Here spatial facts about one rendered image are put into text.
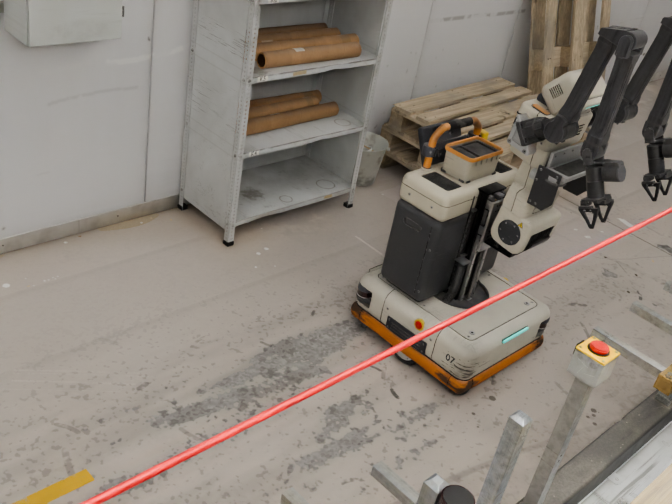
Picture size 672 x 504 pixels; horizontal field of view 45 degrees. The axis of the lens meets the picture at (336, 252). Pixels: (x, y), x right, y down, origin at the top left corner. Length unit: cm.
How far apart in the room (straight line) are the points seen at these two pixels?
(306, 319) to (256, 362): 40
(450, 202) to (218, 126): 130
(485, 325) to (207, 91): 171
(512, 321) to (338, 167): 162
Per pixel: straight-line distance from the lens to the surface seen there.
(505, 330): 347
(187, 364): 337
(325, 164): 475
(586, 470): 232
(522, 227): 319
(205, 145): 408
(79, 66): 378
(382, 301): 351
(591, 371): 180
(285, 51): 391
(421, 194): 325
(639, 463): 255
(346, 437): 317
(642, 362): 261
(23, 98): 372
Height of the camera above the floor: 219
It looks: 31 degrees down
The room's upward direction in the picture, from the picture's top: 11 degrees clockwise
